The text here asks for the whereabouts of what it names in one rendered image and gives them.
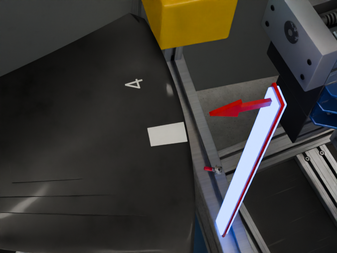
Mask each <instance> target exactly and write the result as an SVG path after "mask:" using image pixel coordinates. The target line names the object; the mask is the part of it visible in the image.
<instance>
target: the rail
mask: <svg viewBox="0 0 337 253"><path fill-rule="evenodd" d="M167 65H168V67H169V69H170V72H171V75H172V77H173V80H174V83H175V86H176V89H177V92H178V95H179V98H180V102H181V105H182V109H183V113H184V117H185V121H186V126H187V130H188V135H189V141H190V147H191V153H192V161H193V170H194V182H195V206H196V216H197V219H198V222H199V225H200V228H201V231H202V234H203V237H204V241H205V244H206V247H207V250H208V253H253V251H252V248H251V245H250V242H249V240H248V237H247V234H246V231H245V228H244V226H243V223H242V220H241V217H240V214H239V211H237V214H236V216H235V218H234V220H233V222H232V224H231V227H230V229H229V231H228V233H227V234H226V235H225V237H222V235H220V232H219V229H218V226H217V223H216V219H217V217H218V214H219V212H220V209H221V207H222V204H223V202H224V199H225V197H226V194H227V192H228V189H229V187H230V186H229V183H228V180H227V178H226V175H225V172H224V169H223V166H222V163H221V161H220V158H219V155H218V152H217V149H216V146H215V144H214V141H213V138H212V135H211V132H210V130H209V127H208V124H207V121H206V118H205V115H204V113H203V110H202V107H201V104H200V101H199V98H198V96H197V93H196V90H195V87H194V84H193V81H192V79H191V76H190V73H189V70H188V67H187V65H186V62H185V59H184V56H183V54H182V58H181V60H173V61H169V62H167ZM216 165H217V166H221V167H222V174H216V175H215V172H214V171H207V170H204V166H206V167H214V168H215V166H216Z"/></svg>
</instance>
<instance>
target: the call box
mask: <svg viewBox="0 0 337 253"><path fill-rule="evenodd" d="M237 1H238V0H142V3H143V6H144V9H145V12H146V15H147V18H148V21H149V24H150V27H151V30H152V32H153V34H154V36H155V38H156V40H157V42H158V44H159V46H160V48H161V50H163V49H169V48H175V47H180V46H186V45H192V44H198V43H203V42H209V41H215V40H220V39H225V38H227V37H228V36H229V32H230V28H231V24H232V20H233V17H234V13H235V9H236V5H237Z"/></svg>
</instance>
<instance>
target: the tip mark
mask: <svg viewBox="0 0 337 253"><path fill-rule="evenodd" d="M147 130H148V134H149V139H150V144H151V146H158V145H166V144H173V143H181V142H187V135H186V130H185V126H184V122H179V123H173V124H167V125H161V126H156V127H152V128H147Z"/></svg>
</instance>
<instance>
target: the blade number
mask: <svg viewBox="0 0 337 253"><path fill-rule="evenodd" d="M115 80H116V82H117V85H118V88H119V91H120V95H121V98H122V99H125V98H129V97H133V96H137V95H141V94H145V93H149V92H152V89H151V86H150V83H149V80H148V78H147V75H146V72H145V70H142V71H139V72H136V73H133V74H129V75H126V76H123V77H120V78H117V79H115Z"/></svg>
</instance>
